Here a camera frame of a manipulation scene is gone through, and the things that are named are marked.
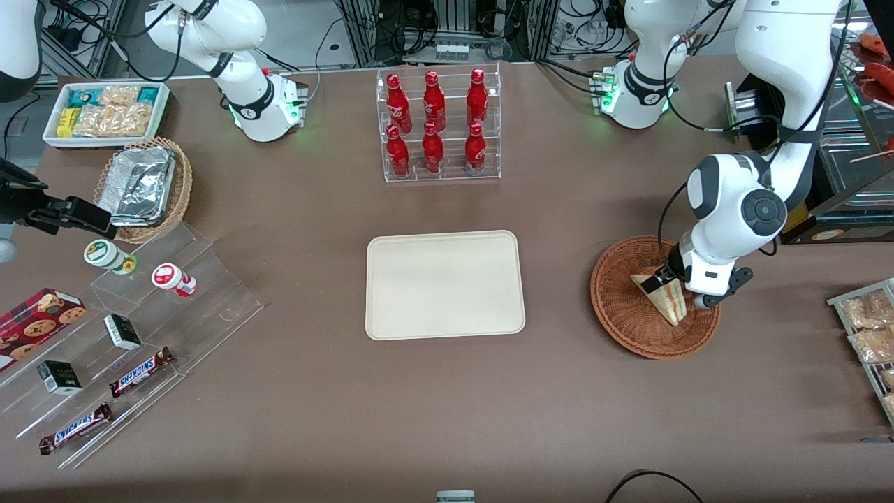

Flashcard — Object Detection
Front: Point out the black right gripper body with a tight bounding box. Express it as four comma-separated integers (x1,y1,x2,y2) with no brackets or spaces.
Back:
0,159,50,225

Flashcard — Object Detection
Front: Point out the triangular sandwich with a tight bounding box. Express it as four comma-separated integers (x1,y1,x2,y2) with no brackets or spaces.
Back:
630,268,689,327

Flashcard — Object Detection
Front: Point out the round brown wicker basket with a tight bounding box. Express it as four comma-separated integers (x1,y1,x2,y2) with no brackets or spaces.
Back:
590,235,721,360

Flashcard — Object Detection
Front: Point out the tray of packaged crackers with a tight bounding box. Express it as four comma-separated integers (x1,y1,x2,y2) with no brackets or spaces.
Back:
827,278,894,427

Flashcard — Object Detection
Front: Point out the light wicker basket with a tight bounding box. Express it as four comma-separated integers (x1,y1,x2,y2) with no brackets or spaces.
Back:
94,137,193,244

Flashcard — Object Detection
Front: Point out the beige plastic tray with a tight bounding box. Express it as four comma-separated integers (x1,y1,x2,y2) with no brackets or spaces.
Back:
365,230,526,342

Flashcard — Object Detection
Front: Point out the red cookie box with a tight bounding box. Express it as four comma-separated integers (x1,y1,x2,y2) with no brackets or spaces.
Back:
0,288,87,373

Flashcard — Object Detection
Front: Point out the green lid yogurt cup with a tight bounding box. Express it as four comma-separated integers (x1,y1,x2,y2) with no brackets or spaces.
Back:
84,239,138,275

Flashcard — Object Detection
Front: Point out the aluminium foil container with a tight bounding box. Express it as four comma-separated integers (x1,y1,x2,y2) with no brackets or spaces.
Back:
97,147,177,228

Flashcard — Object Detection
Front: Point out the large clear cracker bag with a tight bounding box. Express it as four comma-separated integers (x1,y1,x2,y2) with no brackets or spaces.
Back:
73,103,154,138

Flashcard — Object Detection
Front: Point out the black food warmer machine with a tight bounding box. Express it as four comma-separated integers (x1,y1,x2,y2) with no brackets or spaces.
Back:
725,10,894,245

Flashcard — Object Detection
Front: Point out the small black box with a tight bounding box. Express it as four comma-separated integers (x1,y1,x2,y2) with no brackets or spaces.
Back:
103,314,142,351
37,360,82,395

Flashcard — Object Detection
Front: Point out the small clear cracker bag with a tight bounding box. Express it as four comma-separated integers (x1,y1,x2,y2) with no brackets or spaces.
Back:
98,85,141,108

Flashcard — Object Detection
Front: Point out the steel warmer pan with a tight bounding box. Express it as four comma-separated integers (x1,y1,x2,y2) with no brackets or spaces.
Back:
828,70,867,133
817,133,894,211

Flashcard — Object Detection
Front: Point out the red lid yogurt cup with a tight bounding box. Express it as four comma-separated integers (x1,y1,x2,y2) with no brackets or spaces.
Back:
152,263,197,298

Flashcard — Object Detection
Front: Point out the white snack bin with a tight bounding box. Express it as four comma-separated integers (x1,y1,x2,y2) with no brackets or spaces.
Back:
42,81,171,151

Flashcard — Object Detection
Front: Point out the Snickers bar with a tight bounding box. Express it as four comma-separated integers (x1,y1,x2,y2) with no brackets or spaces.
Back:
38,402,113,455
110,347,175,399

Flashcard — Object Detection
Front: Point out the clear acrylic stepped stand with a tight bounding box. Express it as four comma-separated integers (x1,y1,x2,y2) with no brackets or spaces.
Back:
0,221,265,471

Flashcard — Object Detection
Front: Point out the red sausage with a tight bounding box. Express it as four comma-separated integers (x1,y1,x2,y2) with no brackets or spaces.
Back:
858,61,894,105

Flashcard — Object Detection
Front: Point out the red cola bottle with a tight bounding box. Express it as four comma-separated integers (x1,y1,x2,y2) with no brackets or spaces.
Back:
386,73,413,134
464,123,487,176
467,68,489,131
386,124,411,177
422,122,444,175
423,71,446,133

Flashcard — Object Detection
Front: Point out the clear acrylic bottle rack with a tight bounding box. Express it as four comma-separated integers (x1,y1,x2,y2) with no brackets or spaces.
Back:
376,62,502,184

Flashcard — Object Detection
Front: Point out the black looped cable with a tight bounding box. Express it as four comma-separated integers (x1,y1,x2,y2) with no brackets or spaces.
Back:
604,470,706,503

